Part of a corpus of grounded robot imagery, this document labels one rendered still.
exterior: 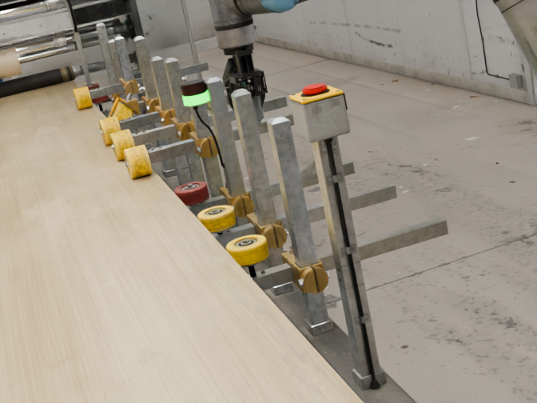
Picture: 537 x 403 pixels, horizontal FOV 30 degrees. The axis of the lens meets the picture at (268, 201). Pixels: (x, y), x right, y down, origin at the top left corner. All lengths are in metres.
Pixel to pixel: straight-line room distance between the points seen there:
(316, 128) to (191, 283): 0.41
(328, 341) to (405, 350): 1.49
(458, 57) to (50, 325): 5.44
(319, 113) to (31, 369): 0.61
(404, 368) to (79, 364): 1.85
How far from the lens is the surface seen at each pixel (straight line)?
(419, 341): 3.48
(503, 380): 3.18
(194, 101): 2.31
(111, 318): 1.76
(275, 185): 2.46
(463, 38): 6.87
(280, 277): 1.97
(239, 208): 2.37
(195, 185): 2.43
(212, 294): 1.75
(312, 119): 1.58
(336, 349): 1.92
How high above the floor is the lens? 1.54
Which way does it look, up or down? 17 degrees down
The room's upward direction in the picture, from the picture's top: 12 degrees counter-clockwise
